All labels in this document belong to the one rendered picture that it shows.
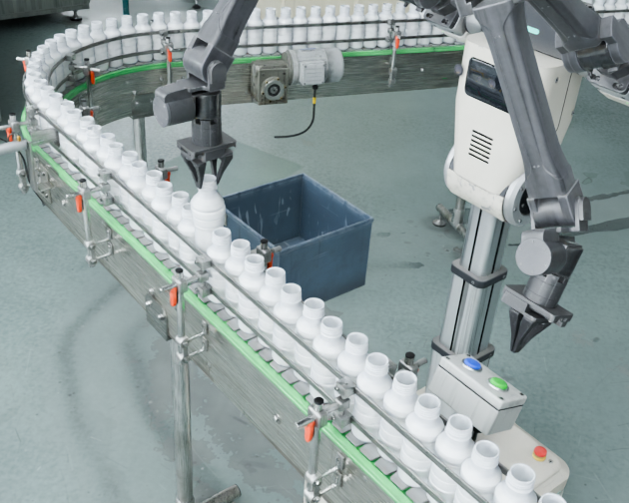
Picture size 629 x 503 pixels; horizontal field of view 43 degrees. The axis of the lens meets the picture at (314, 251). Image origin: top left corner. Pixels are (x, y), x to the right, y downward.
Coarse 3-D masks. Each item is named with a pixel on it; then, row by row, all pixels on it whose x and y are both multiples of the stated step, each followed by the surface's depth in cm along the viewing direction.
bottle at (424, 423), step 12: (420, 396) 123; (432, 396) 123; (420, 408) 121; (432, 408) 125; (408, 420) 124; (420, 420) 122; (432, 420) 122; (420, 432) 122; (432, 432) 122; (408, 444) 125; (432, 444) 123; (408, 456) 126; (420, 456) 124; (420, 468) 126; (408, 480) 128
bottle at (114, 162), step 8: (112, 144) 192; (120, 144) 192; (112, 152) 190; (120, 152) 191; (112, 160) 191; (120, 160) 191; (112, 168) 191; (120, 168) 191; (112, 184) 193; (112, 192) 194; (112, 208) 197
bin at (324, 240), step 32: (256, 192) 224; (288, 192) 231; (320, 192) 227; (224, 224) 214; (256, 224) 229; (288, 224) 238; (320, 224) 232; (352, 224) 220; (288, 256) 198; (320, 256) 206; (352, 256) 215; (320, 288) 213; (352, 288) 221
